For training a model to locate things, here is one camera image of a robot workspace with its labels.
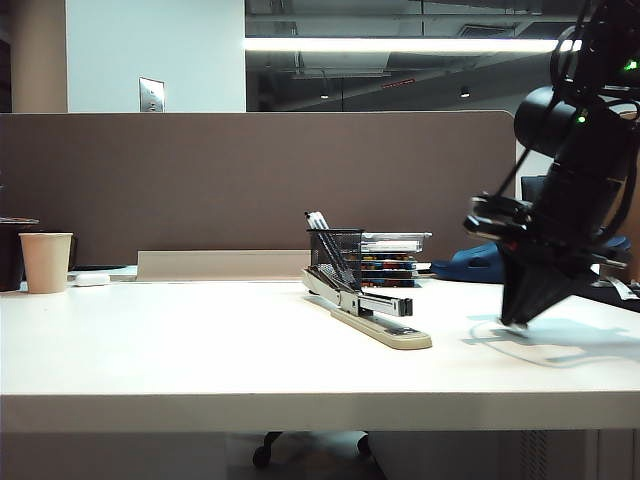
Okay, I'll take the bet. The colourful disc case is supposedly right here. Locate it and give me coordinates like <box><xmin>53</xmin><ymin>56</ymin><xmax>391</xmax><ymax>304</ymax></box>
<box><xmin>361</xmin><ymin>253</ymin><xmax>418</xmax><ymax>265</ymax></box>
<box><xmin>360</xmin><ymin>279</ymin><xmax>418</xmax><ymax>290</ymax></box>
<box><xmin>360</xmin><ymin>268</ymin><xmax>420</xmax><ymax>280</ymax></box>

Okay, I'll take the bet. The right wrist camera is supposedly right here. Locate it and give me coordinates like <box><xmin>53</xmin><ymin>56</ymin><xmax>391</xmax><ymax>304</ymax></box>
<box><xmin>463</xmin><ymin>194</ymin><xmax>532</xmax><ymax>242</ymax></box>

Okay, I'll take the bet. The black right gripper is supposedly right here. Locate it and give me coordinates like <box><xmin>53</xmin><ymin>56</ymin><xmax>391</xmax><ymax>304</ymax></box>
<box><xmin>493</xmin><ymin>167</ymin><xmax>632</xmax><ymax>327</ymax></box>

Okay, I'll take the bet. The black lidded container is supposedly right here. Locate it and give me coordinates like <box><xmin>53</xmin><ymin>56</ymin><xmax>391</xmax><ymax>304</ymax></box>
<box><xmin>0</xmin><ymin>217</ymin><xmax>40</xmax><ymax>293</ymax></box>

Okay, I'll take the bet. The brown desk divider panel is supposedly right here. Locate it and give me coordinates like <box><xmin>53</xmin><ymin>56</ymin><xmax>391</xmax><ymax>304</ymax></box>
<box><xmin>0</xmin><ymin>109</ymin><xmax>518</xmax><ymax>281</ymax></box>

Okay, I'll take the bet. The black mesh pen holder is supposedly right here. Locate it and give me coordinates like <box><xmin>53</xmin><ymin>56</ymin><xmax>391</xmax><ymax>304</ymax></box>
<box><xmin>307</xmin><ymin>228</ymin><xmax>366</xmax><ymax>292</ymax></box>

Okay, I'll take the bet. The metal wall plate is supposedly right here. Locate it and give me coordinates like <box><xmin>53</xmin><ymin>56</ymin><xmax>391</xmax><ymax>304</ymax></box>
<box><xmin>138</xmin><ymin>76</ymin><xmax>167</xmax><ymax>114</ymax></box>

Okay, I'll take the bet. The black mat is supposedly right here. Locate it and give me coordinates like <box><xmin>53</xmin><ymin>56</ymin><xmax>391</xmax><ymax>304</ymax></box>
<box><xmin>563</xmin><ymin>282</ymin><xmax>640</xmax><ymax>314</ymax></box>

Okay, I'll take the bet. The black computer monitor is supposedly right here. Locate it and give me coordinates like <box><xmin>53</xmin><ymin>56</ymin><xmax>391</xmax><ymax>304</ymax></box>
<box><xmin>519</xmin><ymin>174</ymin><xmax>550</xmax><ymax>205</ymax></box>

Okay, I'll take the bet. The clear plastic case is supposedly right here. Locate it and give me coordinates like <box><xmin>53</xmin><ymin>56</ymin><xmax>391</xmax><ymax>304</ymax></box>
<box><xmin>360</xmin><ymin>231</ymin><xmax>433</xmax><ymax>255</ymax></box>

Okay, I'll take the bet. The beige paper cup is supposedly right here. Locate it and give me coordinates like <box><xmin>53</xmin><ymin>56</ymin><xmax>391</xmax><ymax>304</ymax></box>
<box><xmin>18</xmin><ymin>232</ymin><xmax>75</xmax><ymax>295</ymax></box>

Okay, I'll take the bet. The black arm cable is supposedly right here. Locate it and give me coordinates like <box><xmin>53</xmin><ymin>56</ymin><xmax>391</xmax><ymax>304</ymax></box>
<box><xmin>492</xmin><ymin>142</ymin><xmax>532</xmax><ymax>199</ymax></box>

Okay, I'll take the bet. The white earbuds case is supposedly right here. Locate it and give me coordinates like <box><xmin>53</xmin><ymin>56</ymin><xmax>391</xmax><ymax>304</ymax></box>
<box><xmin>73</xmin><ymin>271</ymin><xmax>111</xmax><ymax>288</ymax></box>

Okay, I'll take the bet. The white ceiling light strip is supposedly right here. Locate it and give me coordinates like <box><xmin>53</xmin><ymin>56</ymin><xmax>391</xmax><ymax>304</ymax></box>
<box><xmin>243</xmin><ymin>37</ymin><xmax>584</xmax><ymax>54</ymax></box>

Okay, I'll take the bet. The white plastic strip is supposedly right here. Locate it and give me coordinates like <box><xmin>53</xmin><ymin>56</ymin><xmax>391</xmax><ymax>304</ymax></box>
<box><xmin>601</xmin><ymin>277</ymin><xmax>640</xmax><ymax>302</ymax></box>

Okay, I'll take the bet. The beige cable tray box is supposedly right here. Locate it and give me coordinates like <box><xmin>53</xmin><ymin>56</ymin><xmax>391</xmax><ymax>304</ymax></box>
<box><xmin>136</xmin><ymin>250</ymin><xmax>312</xmax><ymax>282</ymax></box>

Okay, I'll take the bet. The beige long-reach stapler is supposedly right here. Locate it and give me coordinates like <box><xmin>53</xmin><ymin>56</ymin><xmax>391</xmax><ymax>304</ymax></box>
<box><xmin>300</xmin><ymin>267</ymin><xmax>433</xmax><ymax>351</ymax></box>

